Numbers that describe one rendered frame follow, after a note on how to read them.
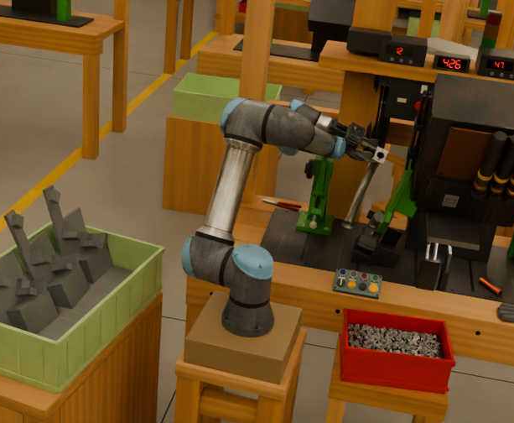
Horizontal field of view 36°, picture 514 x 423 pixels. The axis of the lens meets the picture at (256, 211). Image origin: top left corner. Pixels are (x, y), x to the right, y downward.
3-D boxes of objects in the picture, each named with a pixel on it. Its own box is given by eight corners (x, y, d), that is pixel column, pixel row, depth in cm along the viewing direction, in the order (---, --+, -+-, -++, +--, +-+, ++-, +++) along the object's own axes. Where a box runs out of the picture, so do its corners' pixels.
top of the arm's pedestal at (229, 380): (283, 402, 215) (285, 390, 214) (173, 375, 221) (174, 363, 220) (306, 339, 244) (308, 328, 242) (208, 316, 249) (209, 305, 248)
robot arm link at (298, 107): (279, 122, 269) (288, 104, 272) (308, 138, 269) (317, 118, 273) (286, 112, 262) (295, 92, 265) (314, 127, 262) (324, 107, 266)
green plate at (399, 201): (405, 231, 264) (433, 179, 255) (383, 222, 264) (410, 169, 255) (406, 217, 274) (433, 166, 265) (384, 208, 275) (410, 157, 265)
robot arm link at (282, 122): (308, 109, 214) (350, 133, 260) (272, 101, 218) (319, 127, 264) (298, 150, 215) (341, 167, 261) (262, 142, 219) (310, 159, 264)
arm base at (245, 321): (261, 342, 218) (264, 313, 214) (212, 327, 223) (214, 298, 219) (280, 316, 231) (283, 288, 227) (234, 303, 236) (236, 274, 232)
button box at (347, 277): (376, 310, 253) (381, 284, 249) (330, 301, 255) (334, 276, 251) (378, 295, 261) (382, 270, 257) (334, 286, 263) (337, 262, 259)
